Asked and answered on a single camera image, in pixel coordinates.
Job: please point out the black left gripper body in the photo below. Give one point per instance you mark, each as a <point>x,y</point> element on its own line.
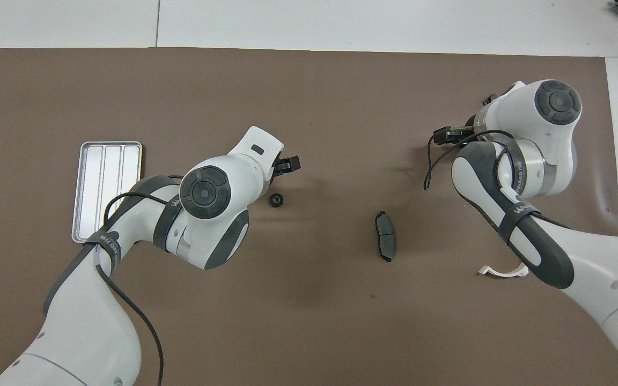
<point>274,177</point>

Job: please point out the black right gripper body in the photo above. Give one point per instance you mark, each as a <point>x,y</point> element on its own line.
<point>472,128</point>

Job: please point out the black bearing gear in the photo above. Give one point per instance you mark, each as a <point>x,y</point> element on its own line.
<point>276,200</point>

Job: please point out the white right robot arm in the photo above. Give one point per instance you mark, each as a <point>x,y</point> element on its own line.
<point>598,279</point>

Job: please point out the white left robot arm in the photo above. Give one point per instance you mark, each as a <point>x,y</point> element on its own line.
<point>100,332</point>

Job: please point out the silver metal tray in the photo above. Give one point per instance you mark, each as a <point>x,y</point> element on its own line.
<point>94,177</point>

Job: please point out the brown table mat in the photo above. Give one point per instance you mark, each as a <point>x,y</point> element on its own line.
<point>309,321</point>

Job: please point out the white curved plastic bracket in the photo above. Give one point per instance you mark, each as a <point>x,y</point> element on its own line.
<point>497,273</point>

